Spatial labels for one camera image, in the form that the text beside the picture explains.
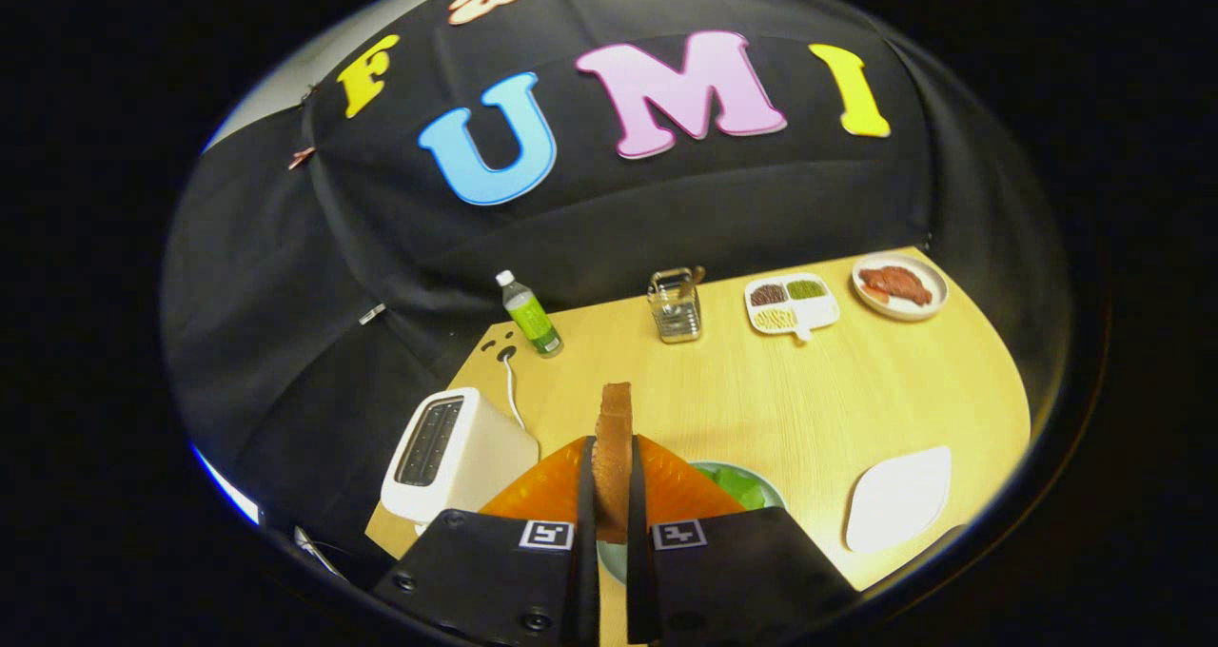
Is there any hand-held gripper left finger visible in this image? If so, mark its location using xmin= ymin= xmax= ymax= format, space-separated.
xmin=373 ymin=435 xmax=602 ymax=647

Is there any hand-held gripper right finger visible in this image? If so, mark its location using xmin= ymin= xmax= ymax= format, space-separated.
xmin=625 ymin=435 xmax=857 ymax=647

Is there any bread slice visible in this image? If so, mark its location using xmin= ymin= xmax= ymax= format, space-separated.
xmin=592 ymin=382 xmax=635 ymax=545

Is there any green lettuce leaf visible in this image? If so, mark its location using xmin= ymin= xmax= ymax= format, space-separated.
xmin=695 ymin=466 xmax=767 ymax=512

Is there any pale green plate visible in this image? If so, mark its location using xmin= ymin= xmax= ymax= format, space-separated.
xmin=597 ymin=461 xmax=789 ymax=586

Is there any white toaster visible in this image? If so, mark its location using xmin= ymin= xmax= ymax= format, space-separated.
xmin=381 ymin=387 xmax=540 ymax=534

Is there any green label drink bottle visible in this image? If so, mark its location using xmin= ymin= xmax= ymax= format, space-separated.
xmin=495 ymin=269 xmax=564 ymax=359

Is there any white leaf-shaped dish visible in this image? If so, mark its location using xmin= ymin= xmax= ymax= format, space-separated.
xmin=845 ymin=445 xmax=953 ymax=555

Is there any white divided dish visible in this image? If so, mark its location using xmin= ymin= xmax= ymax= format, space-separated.
xmin=744 ymin=272 xmax=841 ymax=343

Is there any round white plate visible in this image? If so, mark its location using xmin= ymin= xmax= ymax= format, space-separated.
xmin=851 ymin=252 xmax=950 ymax=322

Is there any red meat slice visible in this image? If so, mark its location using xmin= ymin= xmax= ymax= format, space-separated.
xmin=858 ymin=265 xmax=934 ymax=307

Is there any white toaster cable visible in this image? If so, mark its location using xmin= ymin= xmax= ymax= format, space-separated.
xmin=500 ymin=347 xmax=527 ymax=431

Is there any metal wire utensil holder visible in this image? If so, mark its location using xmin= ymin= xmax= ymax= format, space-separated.
xmin=647 ymin=266 xmax=703 ymax=344

